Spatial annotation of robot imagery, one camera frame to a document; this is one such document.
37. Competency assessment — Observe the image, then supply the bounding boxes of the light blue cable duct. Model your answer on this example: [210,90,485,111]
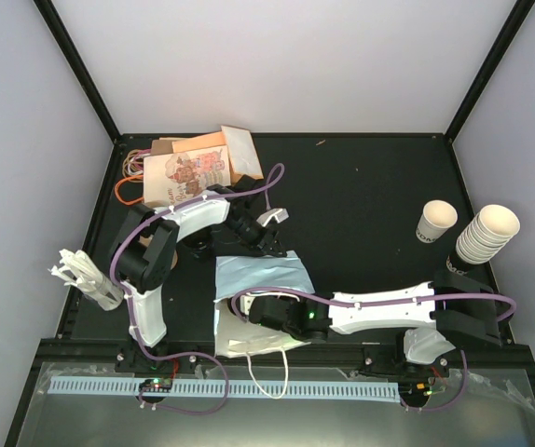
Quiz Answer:
[48,376,401,403]

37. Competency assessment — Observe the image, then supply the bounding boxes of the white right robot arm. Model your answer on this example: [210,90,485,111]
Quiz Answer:
[231,271,516,375]

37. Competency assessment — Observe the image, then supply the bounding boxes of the white plastic cutlery pile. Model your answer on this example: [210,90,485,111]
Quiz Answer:
[49,249,123,311]

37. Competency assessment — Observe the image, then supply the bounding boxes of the brown cardboard sleeve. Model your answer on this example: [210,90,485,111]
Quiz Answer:
[150,137,180,156]

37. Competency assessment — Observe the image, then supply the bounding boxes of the rubber bands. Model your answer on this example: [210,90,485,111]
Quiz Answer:
[114,149,151,206]

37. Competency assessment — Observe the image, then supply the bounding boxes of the illustrated greeting card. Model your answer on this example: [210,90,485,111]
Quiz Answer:
[143,145,230,206]

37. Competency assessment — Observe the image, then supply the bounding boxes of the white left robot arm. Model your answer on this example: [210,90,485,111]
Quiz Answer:
[109,176,288,372]

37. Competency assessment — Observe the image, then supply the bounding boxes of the light blue paper bag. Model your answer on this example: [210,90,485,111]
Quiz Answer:
[212,249,317,400]

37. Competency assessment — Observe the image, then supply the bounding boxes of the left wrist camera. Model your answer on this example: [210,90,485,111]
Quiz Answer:
[256,208,289,228]

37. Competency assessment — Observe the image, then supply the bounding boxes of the stack of white paper cups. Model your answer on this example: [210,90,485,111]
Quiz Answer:
[446,204,521,276]

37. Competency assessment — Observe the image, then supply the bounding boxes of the brown pulp cup carrier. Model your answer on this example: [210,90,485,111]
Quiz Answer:
[139,236,178,270]

